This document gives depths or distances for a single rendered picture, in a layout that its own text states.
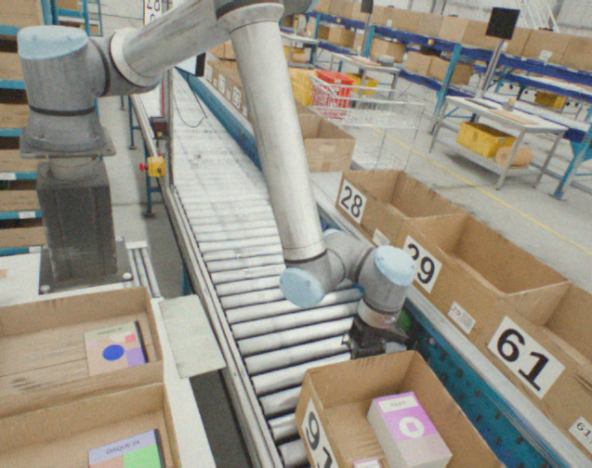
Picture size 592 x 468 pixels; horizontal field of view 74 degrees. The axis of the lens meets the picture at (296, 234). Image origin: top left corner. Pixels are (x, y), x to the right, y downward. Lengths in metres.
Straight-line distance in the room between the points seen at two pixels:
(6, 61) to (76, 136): 0.93
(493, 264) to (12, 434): 1.35
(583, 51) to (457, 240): 4.99
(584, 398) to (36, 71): 1.40
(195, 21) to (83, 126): 0.42
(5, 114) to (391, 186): 1.67
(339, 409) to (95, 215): 0.86
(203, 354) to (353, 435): 0.43
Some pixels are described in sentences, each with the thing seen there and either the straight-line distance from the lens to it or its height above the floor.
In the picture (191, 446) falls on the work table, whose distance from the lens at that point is 0.99.
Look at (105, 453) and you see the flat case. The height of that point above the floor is 0.77.
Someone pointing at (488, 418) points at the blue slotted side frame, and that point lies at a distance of 1.20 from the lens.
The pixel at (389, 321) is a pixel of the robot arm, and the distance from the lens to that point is 0.91.
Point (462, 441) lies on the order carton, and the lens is 0.99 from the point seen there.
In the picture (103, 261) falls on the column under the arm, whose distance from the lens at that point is 1.37.
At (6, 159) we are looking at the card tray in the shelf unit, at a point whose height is 0.80.
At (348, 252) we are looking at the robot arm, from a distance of 0.86.
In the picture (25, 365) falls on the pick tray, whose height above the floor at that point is 0.76.
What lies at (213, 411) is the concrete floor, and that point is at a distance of 1.94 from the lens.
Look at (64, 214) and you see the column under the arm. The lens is 1.28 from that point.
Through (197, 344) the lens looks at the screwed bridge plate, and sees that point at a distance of 1.16.
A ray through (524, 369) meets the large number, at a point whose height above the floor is 0.94.
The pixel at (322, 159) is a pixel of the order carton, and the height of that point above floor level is 0.95.
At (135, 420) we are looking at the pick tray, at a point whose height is 0.76.
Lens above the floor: 1.60
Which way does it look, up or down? 31 degrees down
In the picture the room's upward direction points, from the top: 10 degrees clockwise
